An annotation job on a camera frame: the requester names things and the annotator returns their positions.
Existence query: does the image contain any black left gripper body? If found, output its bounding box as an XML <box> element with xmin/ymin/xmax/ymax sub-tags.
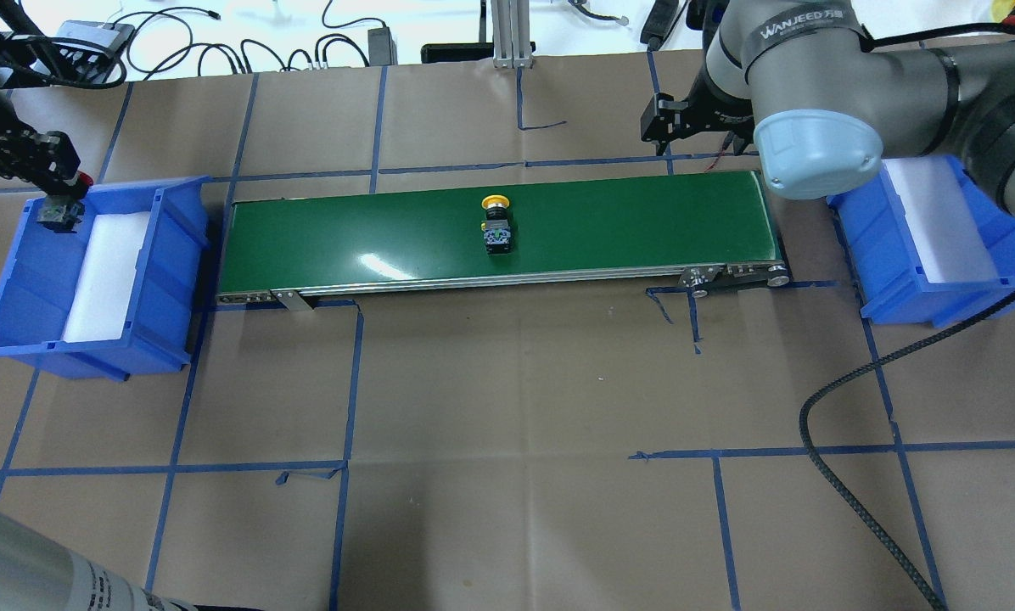
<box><xmin>0</xmin><ymin>85</ymin><xmax>50</xmax><ymax>183</ymax></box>

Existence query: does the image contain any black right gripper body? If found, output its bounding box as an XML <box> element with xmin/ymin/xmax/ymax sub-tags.
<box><xmin>686</xmin><ymin>66</ymin><xmax>755</xmax><ymax>137</ymax></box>

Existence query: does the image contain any red push button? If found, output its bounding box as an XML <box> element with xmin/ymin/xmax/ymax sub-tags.
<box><xmin>36</xmin><ymin>171</ymin><xmax>95</xmax><ymax>233</ymax></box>

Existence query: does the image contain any yellow push button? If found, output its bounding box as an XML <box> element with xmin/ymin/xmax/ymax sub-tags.
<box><xmin>481</xmin><ymin>194</ymin><xmax>514</xmax><ymax>255</ymax></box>

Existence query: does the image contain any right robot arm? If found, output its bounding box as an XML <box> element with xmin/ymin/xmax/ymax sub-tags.
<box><xmin>640</xmin><ymin>1</ymin><xmax>1015</xmax><ymax>217</ymax></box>

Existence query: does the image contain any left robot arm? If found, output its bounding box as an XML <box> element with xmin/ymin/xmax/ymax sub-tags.
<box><xmin>0</xmin><ymin>1</ymin><xmax>128</xmax><ymax>199</ymax></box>

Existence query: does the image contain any green conveyor belt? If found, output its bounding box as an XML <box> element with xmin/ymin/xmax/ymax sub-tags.
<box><xmin>217</xmin><ymin>171</ymin><xmax>793</xmax><ymax>309</ymax></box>

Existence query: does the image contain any white foam pad bin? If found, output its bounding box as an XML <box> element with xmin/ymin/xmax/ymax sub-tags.
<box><xmin>61</xmin><ymin>211</ymin><xmax>150</xmax><ymax>343</ymax></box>
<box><xmin>883</xmin><ymin>156</ymin><xmax>997</xmax><ymax>283</ymax></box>

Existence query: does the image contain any blue storage bin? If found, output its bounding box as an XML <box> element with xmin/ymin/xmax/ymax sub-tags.
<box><xmin>827</xmin><ymin>156</ymin><xmax>1015</xmax><ymax>328</ymax></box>
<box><xmin>0</xmin><ymin>177</ymin><xmax>210</xmax><ymax>382</ymax></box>

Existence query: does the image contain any black power adapter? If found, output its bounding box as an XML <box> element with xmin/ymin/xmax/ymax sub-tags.
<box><xmin>367</xmin><ymin>26</ymin><xmax>398</xmax><ymax>66</ymax></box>

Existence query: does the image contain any aluminium frame post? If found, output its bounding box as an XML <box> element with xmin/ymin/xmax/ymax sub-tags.
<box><xmin>485</xmin><ymin>0</ymin><xmax>534</xmax><ymax>69</ymax></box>

